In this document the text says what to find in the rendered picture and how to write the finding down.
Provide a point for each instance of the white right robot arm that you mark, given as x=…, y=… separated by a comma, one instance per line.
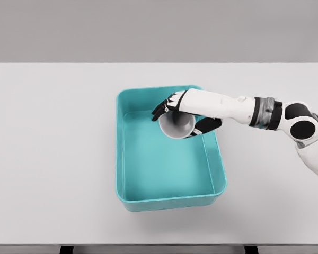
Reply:
x=286, y=116

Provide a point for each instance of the white paper cup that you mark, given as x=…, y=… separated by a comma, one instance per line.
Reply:
x=176, y=126

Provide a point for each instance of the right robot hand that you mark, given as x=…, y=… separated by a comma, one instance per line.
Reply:
x=193, y=101

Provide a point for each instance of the teal plastic basket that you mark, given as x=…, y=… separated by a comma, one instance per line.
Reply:
x=164, y=164

